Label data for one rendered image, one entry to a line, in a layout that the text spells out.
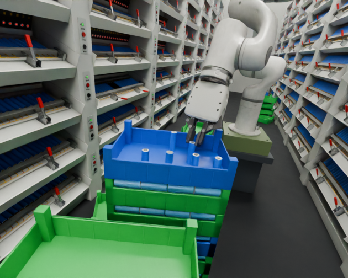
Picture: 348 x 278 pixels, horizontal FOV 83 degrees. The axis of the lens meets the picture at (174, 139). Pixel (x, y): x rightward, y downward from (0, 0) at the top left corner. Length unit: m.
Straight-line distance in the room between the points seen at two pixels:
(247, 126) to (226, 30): 0.73
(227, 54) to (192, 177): 0.32
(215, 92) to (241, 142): 0.66
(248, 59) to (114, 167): 0.41
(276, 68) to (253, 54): 0.62
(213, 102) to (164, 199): 0.27
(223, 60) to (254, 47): 0.08
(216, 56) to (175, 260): 0.47
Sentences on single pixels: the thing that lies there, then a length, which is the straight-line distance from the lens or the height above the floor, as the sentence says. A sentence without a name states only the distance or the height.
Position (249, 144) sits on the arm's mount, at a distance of 1.17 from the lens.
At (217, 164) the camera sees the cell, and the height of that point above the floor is 0.54.
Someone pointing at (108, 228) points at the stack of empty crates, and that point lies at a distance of 0.44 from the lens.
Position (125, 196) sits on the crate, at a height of 0.43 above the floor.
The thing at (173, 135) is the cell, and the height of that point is 0.54.
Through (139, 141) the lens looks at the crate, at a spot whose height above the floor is 0.49.
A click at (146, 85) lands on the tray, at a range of 1.52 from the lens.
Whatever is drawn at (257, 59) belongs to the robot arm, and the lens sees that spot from 0.54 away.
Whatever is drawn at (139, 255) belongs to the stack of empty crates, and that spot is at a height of 0.40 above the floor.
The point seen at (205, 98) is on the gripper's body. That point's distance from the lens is 0.53.
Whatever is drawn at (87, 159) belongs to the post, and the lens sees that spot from 1.04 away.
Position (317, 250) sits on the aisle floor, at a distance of 1.22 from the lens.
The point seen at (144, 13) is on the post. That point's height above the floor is 0.97.
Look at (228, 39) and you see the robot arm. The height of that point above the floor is 0.80.
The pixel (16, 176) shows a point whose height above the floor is 0.32.
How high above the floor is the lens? 0.77
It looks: 24 degrees down
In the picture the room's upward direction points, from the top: 6 degrees clockwise
